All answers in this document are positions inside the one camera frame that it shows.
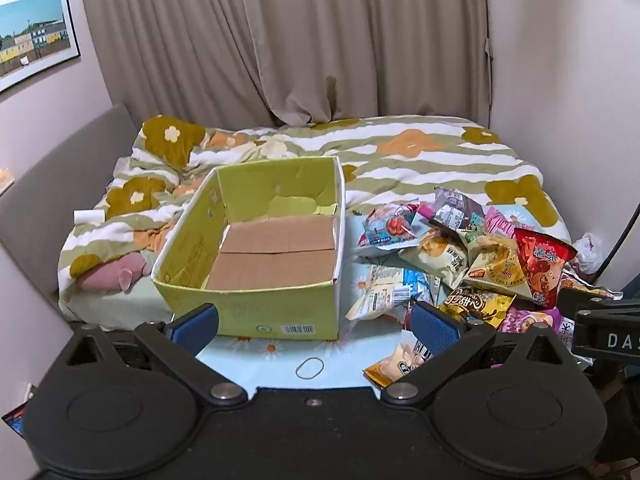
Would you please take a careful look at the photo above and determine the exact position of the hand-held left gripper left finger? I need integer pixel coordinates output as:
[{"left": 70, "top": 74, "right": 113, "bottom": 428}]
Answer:
[{"left": 60, "top": 302, "right": 248, "bottom": 406}]

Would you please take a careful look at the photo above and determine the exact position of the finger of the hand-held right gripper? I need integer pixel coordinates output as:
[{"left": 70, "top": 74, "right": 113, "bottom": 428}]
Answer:
[{"left": 557, "top": 287, "right": 621, "bottom": 318}]

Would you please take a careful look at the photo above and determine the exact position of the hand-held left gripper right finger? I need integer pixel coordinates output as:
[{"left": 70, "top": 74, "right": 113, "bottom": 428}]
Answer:
[{"left": 380, "top": 301, "right": 576, "bottom": 406}]

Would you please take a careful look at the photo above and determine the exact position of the brown snack packet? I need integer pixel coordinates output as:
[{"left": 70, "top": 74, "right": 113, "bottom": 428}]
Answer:
[{"left": 439, "top": 287, "right": 517, "bottom": 332}]

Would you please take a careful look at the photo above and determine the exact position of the red snack packet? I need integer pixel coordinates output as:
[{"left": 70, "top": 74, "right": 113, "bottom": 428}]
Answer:
[{"left": 514, "top": 227, "right": 579, "bottom": 310}]

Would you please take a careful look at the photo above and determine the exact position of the purple snack packet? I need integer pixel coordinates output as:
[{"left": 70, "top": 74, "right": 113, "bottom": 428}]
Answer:
[{"left": 499, "top": 306, "right": 563, "bottom": 335}]

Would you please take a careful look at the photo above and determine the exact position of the cream bear-print snack packet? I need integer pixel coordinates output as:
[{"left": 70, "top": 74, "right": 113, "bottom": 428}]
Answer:
[{"left": 398, "top": 227, "right": 471, "bottom": 291}]

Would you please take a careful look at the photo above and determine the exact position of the yellow-green cardboard box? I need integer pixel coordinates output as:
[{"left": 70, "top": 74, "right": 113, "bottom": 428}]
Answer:
[{"left": 151, "top": 156, "right": 347, "bottom": 341}]

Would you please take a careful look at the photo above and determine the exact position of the pile of assorted snack bags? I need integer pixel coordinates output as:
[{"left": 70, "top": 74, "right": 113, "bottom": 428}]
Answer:
[{"left": 346, "top": 187, "right": 623, "bottom": 390}]

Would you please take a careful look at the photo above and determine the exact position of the white plastic bag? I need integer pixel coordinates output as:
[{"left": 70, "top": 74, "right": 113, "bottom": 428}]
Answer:
[{"left": 572, "top": 232, "right": 601, "bottom": 273}]

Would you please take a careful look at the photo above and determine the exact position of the pale green bed sheet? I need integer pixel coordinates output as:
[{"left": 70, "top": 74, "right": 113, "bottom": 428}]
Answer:
[{"left": 60, "top": 280, "right": 173, "bottom": 323}]

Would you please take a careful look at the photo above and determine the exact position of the pink plush toy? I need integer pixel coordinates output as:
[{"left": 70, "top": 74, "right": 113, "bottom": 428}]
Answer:
[{"left": 80, "top": 251, "right": 153, "bottom": 293}]

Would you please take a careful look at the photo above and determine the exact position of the rubber band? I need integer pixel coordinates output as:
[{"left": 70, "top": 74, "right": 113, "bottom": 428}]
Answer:
[{"left": 295, "top": 357, "right": 326, "bottom": 380}]

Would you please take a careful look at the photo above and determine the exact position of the floral striped duvet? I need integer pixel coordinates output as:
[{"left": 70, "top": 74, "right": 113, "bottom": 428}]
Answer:
[{"left": 57, "top": 115, "right": 573, "bottom": 321}]

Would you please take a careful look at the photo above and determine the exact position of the colourful printed booklet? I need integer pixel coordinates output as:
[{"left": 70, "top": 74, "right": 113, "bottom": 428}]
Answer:
[{"left": 0, "top": 385, "right": 36, "bottom": 441}]

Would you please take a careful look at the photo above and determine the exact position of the grey upholstered headboard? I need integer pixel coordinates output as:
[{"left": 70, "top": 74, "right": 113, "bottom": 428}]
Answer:
[{"left": 0, "top": 104, "right": 138, "bottom": 321}]

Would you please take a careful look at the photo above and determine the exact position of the beige curtain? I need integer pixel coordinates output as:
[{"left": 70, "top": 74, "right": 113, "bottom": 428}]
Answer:
[{"left": 77, "top": 0, "right": 493, "bottom": 128}]

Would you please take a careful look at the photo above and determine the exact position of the black cable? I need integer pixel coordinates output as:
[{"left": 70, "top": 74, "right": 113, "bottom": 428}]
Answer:
[{"left": 597, "top": 205, "right": 640, "bottom": 276}]

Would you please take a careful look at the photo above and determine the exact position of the framed wall picture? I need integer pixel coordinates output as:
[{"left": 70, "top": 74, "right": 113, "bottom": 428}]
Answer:
[{"left": 0, "top": 0, "right": 82, "bottom": 93}]

